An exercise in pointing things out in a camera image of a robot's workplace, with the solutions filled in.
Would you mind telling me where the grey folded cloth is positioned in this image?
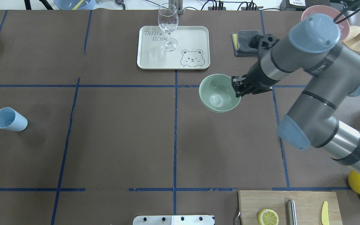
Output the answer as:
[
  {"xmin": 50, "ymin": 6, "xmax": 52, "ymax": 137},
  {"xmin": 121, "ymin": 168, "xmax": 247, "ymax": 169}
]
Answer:
[{"xmin": 231, "ymin": 30, "xmax": 262, "ymax": 57}]

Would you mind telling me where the half lemon slice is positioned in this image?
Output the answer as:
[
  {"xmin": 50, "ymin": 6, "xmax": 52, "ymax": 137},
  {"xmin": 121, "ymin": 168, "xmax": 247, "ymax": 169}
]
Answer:
[{"xmin": 257, "ymin": 208, "xmax": 279, "ymax": 225}]

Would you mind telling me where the cream bear tray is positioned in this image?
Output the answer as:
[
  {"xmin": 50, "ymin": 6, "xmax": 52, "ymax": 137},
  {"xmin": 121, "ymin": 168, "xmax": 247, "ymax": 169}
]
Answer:
[{"xmin": 137, "ymin": 26, "xmax": 211, "ymax": 70}]

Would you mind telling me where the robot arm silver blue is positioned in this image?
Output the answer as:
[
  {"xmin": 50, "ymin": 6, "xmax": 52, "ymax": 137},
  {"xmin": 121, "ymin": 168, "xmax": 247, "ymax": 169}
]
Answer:
[{"xmin": 232, "ymin": 14, "xmax": 360, "ymax": 174}]

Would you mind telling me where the blue bowl with fork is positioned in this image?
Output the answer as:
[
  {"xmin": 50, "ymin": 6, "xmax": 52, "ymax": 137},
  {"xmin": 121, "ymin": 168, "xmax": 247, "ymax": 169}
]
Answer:
[{"xmin": 54, "ymin": 0, "xmax": 96, "ymax": 10}]

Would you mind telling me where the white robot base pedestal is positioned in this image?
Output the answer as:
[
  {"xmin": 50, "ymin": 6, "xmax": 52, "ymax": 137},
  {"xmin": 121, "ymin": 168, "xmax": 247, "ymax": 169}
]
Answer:
[{"xmin": 132, "ymin": 215, "xmax": 215, "ymax": 225}]

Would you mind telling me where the light blue plastic cup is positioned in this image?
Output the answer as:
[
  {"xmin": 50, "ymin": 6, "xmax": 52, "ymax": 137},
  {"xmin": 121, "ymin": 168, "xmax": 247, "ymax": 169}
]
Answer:
[{"xmin": 0, "ymin": 107, "xmax": 28, "ymax": 132}]

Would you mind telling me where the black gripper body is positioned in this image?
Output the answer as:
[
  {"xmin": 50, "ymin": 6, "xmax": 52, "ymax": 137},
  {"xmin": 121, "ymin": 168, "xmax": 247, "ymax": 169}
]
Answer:
[{"xmin": 242, "ymin": 62, "xmax": 278, "ymax": 95}]

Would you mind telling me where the clear wine glass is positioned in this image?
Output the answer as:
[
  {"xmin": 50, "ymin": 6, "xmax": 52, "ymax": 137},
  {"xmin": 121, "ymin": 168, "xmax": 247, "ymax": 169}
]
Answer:
[{"xmin": 158, "ymin": 3, "xmax": 178, "ymax": 52}]

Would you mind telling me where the green ceramic bowl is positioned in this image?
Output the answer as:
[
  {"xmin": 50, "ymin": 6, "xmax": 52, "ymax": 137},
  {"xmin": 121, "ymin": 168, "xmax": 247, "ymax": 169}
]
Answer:
[{"xmin": 199, "ymin": 74, "xmax": 241, "ymax": 113}]

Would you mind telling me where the black tripod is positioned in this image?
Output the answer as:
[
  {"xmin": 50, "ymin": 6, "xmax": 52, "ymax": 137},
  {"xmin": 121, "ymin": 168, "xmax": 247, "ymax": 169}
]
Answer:
[{"xmin": 24, "ymin": 0, "xmax": 54, "ymax": 10}]

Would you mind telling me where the pink bowl with ice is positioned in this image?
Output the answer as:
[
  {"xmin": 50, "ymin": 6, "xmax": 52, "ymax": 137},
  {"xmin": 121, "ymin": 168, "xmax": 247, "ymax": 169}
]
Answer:
[{"xmin": 301, "ymin": 5, "xmax": 350, "ymax": 42}]

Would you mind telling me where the wooden cutting board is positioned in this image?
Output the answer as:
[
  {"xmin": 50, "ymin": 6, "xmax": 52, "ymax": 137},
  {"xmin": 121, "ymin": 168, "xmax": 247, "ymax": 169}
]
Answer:
[{"xmin": 238, "ymin": 190, "xmax": 343, "ymax": 225}]

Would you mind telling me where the yellow plastic knife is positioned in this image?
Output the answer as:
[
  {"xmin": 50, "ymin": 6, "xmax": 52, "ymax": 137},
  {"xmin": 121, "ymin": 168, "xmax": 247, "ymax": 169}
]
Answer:
[{"xmin": 321, "ymin": 201, "xmax": 330, "ymax": 225}]

